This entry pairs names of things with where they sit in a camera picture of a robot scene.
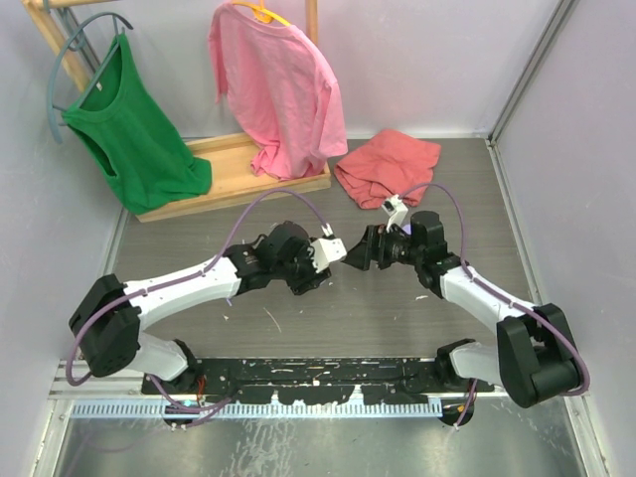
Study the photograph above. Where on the green tank top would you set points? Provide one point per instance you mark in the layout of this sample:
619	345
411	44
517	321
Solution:
140	152

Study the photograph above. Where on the yellow hanger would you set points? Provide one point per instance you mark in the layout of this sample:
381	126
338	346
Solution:
261	13

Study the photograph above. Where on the coral folded cloth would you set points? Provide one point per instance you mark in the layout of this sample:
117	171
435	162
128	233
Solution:
391	163

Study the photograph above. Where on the wooden clothes rack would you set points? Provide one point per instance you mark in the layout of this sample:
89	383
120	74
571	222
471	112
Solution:
229	155

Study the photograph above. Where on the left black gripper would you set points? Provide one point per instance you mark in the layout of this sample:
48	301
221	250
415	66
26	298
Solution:
311	279

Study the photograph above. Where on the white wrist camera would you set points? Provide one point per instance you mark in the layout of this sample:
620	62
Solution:
324	251
396	210

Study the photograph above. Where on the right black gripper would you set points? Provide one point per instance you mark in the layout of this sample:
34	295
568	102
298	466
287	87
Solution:
372	247

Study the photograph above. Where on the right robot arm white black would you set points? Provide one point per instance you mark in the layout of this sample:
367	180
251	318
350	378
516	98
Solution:
534	357

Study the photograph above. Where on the white slotted cable duct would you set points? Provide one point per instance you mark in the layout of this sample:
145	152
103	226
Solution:
158	408

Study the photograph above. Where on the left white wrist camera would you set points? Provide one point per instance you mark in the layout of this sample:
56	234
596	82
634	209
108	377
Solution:
324	251

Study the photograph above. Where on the aluminium corner post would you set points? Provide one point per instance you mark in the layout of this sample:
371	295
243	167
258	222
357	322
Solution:
543	46

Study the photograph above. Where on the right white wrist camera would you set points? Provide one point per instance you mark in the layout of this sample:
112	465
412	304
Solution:
396	210

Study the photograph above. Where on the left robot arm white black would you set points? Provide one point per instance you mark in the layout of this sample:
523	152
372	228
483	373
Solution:
111	322

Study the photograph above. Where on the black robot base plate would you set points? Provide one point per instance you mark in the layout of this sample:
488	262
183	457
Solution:
322	381

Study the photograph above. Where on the pink t-shirt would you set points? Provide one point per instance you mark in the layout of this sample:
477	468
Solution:
281	91

